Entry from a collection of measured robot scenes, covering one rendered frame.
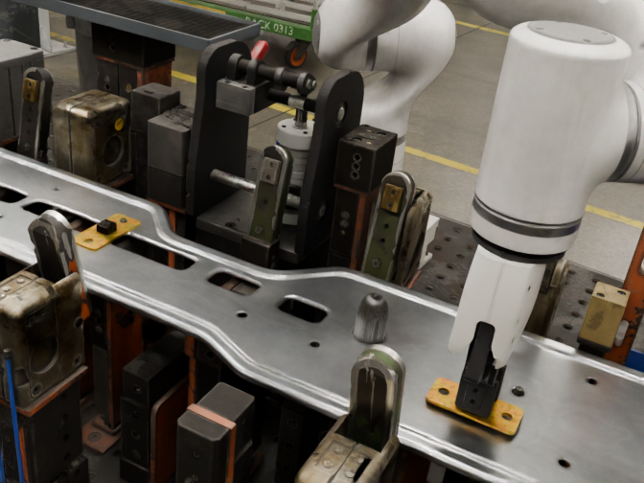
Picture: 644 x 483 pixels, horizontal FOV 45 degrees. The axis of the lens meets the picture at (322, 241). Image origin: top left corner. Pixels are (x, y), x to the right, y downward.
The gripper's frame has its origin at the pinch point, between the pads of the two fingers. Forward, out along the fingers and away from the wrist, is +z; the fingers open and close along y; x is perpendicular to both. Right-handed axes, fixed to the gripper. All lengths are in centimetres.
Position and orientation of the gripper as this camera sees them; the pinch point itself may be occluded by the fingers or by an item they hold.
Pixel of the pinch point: (480, 384)
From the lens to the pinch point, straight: 72.4
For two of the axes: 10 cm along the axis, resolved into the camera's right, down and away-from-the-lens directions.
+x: 8.8, 3.0, -3.5
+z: -1.0, 8.7, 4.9
